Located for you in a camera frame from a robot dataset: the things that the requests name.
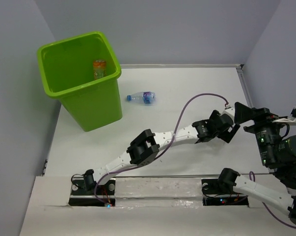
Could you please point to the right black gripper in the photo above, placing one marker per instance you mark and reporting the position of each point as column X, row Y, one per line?
column 261, row 116

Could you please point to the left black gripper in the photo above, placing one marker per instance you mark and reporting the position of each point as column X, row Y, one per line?
column 226, row 135

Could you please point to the blue label water bottle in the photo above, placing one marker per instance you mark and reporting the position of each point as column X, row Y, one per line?
column 146, row 97

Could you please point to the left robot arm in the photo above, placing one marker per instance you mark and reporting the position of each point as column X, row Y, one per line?
column 145, row 148

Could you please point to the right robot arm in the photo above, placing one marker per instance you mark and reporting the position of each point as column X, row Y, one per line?
column 283, row 202

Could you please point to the green plastic bin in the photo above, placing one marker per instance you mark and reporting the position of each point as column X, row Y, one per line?
column 66, row 69

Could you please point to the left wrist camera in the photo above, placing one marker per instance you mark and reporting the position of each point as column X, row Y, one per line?
column 229, row 111

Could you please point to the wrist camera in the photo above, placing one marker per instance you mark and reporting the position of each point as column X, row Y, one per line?
column 290, row 120
column 229, row 111

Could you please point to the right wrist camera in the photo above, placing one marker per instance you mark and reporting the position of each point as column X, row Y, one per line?
column 290, row 120

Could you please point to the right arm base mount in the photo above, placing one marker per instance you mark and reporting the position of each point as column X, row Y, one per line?
column 215, row 195

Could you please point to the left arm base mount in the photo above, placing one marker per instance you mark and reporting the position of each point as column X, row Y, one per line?
column 81, row 197

